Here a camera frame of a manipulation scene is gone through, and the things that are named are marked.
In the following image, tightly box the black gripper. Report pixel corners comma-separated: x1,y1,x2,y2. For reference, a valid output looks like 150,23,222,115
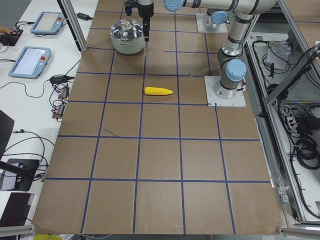
136,0,154,42

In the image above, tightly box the glass pot lid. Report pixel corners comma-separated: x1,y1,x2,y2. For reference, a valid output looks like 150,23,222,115
110,18,144,42

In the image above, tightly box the yellow corn cob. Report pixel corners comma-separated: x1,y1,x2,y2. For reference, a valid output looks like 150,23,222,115
144,86,173,96

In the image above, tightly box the pale green cooking pot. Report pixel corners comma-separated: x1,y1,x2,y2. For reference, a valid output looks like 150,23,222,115
110,18,146,55

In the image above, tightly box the black power adapter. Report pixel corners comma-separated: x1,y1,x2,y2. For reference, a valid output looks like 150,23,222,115
76,12,93,21

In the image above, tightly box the far blue teach pendant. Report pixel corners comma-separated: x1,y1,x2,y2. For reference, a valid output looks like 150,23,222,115
30,11,65,35

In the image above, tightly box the blue teach pendant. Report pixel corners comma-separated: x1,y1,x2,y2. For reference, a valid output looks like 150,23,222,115
8,46,51,79
30,11,65,35

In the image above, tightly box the usb hub board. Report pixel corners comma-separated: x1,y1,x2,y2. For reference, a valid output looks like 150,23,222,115
58,86,70,100
52,104,66,120

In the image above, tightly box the near blue teach pendant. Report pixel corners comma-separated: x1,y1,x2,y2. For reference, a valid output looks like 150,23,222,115
8,46,51,79

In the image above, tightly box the brown paper table mat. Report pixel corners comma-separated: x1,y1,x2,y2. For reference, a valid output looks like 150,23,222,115
33,0,282,235

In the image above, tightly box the crumpled white paper bag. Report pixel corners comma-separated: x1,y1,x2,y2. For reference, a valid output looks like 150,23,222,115
266,40,291,71

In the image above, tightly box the black monitor stand base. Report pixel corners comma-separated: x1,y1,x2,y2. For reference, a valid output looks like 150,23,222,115
0,158,41,192

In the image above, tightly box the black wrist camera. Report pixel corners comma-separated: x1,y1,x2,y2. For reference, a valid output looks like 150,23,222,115
124,0,136,16

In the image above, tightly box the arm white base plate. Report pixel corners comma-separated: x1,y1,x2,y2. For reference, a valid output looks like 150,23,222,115
204,76,247,108
196,11,228,34

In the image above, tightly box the aluminium frame post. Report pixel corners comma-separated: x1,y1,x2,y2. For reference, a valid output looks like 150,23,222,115
57,0,88,53

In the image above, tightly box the bundle of black cables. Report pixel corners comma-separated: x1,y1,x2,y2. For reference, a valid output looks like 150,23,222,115
289,104,320,171

